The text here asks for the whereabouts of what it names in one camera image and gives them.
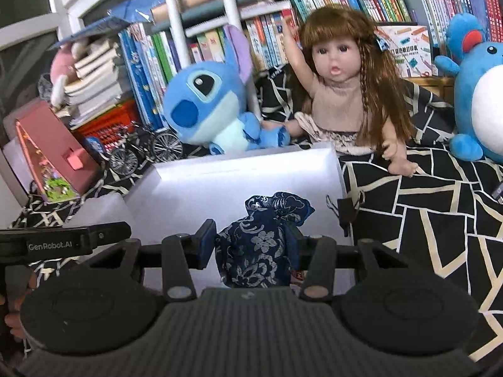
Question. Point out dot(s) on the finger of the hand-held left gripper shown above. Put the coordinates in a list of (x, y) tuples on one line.
[(112, 235)]

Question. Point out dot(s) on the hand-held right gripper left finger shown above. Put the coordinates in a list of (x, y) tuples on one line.
[(206, 245)]

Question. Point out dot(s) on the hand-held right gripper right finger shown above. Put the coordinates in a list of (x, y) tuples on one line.
[(294, 251)]

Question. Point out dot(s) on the blue floral fabric pouch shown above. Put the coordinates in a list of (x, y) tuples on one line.
[(255, 239)]

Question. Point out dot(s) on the white cardboard box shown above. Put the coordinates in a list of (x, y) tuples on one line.
[(235, 180)]

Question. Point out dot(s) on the person's left hand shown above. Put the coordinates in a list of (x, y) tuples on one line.
[(13, 324)]

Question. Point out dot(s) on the black binder clip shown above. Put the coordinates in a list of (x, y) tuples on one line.
[(347, 210)]

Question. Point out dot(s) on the black model bicycle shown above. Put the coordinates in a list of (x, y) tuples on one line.
[(137, 149)]

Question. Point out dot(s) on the blue round disc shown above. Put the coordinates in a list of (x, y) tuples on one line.
[(93, 145)]

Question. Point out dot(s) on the pink wooden house box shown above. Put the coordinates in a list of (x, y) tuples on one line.
[(51, 145)]

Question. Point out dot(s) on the red plastic basket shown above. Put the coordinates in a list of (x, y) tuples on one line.
[(114, 125)]

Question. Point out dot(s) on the blue alien plush toy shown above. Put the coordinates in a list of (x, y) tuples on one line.
[(212, 98)]

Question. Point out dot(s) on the stack of flat paperback books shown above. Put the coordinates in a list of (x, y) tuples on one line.
[(96, 82)]

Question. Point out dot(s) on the long-haired baby doll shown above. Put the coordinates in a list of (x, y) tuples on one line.
[(338, 86)]

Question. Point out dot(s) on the tall blue green books row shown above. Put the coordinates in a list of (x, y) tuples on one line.
[(149, 66)]

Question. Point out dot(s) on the pink plush toy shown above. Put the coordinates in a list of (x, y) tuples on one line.
[(63, 66)]

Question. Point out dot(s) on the small colourful books row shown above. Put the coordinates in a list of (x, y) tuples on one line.
[(267, 39)]

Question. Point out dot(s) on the white printed craft box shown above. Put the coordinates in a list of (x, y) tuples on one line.
[(412, 51)]

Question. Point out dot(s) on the flat lying shelf books pile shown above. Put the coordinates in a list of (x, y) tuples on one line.
[(204, 8)]

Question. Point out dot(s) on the round blue white plush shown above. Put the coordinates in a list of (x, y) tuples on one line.
[(479, 98)]

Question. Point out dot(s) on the white ladder post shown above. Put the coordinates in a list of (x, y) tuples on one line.
[(232, 4), (177, 19)]

